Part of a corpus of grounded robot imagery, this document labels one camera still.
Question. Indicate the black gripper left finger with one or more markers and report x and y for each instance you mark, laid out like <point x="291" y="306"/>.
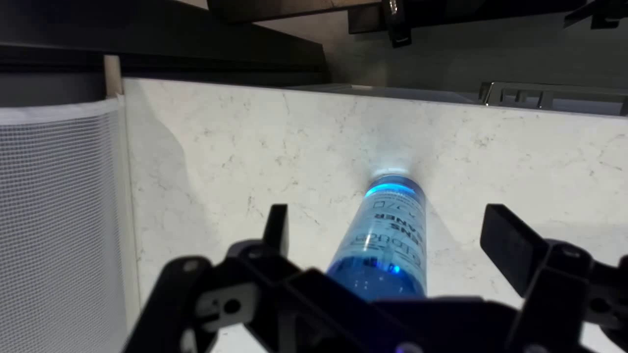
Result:
<point x="254" y="287"/>

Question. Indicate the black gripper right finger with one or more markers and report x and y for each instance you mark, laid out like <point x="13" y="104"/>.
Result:
<point x="562" y="287"/>

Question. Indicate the blue spray bottle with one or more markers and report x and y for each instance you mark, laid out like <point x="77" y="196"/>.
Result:
<point x="383" y="251"/>

